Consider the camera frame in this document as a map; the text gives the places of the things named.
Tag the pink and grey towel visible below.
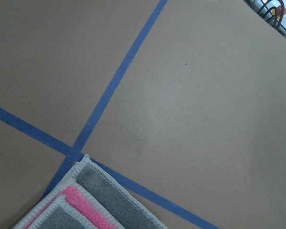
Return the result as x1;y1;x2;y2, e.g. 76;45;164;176
14;155;166;229

